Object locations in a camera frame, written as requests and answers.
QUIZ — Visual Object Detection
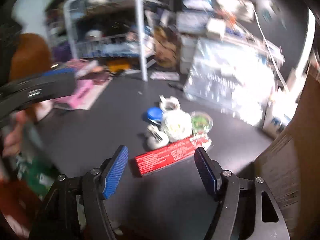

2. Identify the round clear lidded cup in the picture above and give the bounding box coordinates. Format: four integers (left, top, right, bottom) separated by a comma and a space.
190, 112, 213, 133

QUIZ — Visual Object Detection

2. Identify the brown cardboard box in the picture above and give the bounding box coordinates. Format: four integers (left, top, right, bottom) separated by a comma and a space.
254, 66, 320, 239

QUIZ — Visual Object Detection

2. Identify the white labelled box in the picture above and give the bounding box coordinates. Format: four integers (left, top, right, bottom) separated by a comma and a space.
176, 12, 210, 35

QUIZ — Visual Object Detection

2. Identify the small pink sachet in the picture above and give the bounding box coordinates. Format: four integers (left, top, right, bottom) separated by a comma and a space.
150, 72, 180, 81

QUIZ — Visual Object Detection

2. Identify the white tape dispenser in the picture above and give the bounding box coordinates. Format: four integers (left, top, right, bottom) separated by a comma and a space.
159, 95, 181, 113

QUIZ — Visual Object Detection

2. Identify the white charging cable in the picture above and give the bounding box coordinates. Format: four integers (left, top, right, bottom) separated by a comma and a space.
252, 7, 290, 92

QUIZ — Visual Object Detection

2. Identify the anime picture card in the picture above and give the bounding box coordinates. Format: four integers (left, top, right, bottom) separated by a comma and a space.
153, 25, 181, 71

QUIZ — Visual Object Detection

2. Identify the pink tissue packet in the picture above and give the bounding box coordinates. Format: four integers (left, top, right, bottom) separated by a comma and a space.
53, 80, 94, 111

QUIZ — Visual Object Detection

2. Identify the white fabric flower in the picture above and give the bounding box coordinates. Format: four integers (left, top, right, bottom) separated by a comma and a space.
161, 109, 193, 142

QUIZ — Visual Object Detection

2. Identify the red rectangular box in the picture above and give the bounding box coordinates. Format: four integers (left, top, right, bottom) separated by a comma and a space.
135, 133, 212, 177

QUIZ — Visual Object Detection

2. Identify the white drawer organizer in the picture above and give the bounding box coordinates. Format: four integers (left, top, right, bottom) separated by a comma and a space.
180, 17, 285, 73

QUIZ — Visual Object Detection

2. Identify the white wire shelf rack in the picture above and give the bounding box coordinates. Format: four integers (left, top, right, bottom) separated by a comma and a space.
63, 0, 169, 81

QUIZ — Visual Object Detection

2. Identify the white tissue pack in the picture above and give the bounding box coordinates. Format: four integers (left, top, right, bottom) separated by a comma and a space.
262, 101, 296, 139

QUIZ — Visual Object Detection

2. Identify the white plush hair clip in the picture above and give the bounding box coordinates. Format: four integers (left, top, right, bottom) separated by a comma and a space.
146, 125, 169, 150

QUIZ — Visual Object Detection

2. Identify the person's left hand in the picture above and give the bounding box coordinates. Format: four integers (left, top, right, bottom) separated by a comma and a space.
2, 110, 29, 157

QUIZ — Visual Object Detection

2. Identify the clear plastic gift bag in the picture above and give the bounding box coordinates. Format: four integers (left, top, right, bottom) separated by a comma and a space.
183, 53, 275, 126

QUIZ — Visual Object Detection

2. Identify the white desk lamp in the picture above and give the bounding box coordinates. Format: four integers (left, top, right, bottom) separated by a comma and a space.
287, 8, 316, 102

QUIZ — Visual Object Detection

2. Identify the blue contact lens case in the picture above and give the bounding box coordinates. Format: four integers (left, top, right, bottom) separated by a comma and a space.
143, 107, 163, 125

